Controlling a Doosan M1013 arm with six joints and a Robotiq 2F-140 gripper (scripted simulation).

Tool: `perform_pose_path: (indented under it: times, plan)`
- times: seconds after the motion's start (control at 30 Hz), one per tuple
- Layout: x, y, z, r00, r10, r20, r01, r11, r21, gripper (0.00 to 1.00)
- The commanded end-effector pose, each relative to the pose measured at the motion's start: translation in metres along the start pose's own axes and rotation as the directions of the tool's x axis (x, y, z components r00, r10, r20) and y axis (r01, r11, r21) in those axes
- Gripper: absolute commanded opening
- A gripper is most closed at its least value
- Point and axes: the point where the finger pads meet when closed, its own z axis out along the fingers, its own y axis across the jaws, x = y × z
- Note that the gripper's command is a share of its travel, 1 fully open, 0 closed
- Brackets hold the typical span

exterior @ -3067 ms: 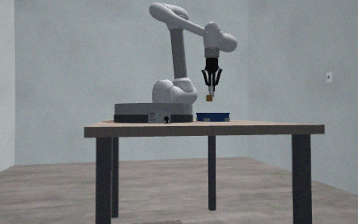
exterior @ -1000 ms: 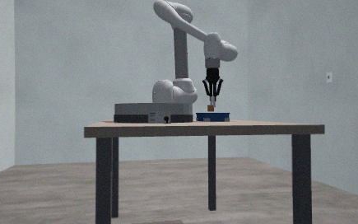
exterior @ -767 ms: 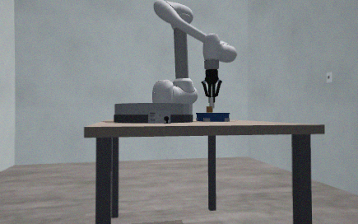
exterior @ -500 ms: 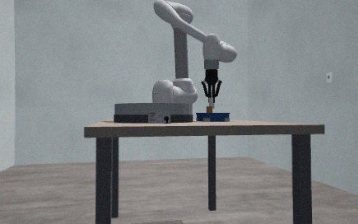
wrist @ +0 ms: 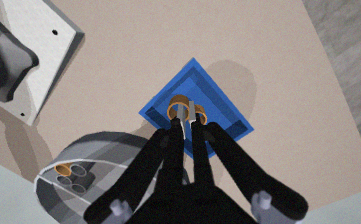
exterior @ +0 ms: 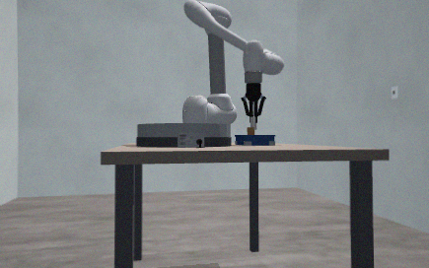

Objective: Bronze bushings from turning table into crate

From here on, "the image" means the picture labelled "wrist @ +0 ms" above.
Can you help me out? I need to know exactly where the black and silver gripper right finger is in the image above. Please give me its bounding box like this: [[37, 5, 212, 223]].
[[189, 100, 309, 224]]

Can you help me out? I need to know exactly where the blue shallow tray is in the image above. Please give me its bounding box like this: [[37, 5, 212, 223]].
[[139, 57, 254, 159]]

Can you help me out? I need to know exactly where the dark grey metal cylinder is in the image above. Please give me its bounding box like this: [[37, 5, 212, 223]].
[[69, 161, 96, 176], [70, 172, 95, 194], [56, 173, 78, 186]]

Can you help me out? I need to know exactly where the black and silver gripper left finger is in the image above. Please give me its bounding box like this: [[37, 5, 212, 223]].
[[83, 104, 186, 224]]

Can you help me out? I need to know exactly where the bronze bushing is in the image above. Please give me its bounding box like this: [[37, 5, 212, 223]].
[[194, 104, 207, 125], [54, 162, 73, 176], [167, 94, 189, 121]]

